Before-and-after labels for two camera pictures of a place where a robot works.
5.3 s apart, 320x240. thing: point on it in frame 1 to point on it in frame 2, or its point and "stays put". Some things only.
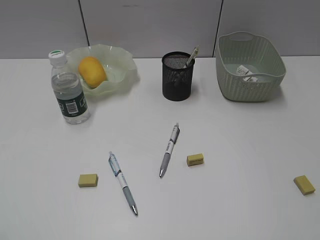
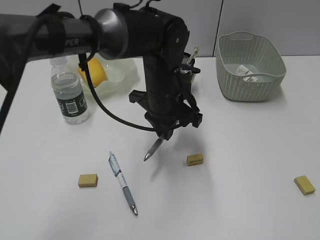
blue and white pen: x=115 y=167 stays put
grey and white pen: x=170 y=148 to x=154 y=148
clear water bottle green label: x=68 y=88 stays put
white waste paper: x=243 y=71 stays put
